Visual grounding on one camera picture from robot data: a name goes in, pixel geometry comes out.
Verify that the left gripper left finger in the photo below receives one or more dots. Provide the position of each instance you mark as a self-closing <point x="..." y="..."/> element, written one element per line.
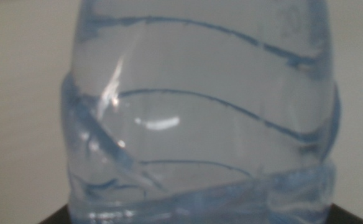
<point x="61" y="216"/>

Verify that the clear water bottle blue cap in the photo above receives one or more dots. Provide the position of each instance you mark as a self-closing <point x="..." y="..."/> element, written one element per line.
<point x="200" y="109"/>

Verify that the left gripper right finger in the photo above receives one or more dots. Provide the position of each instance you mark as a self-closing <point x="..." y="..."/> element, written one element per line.
<point x="343" y="216"/>

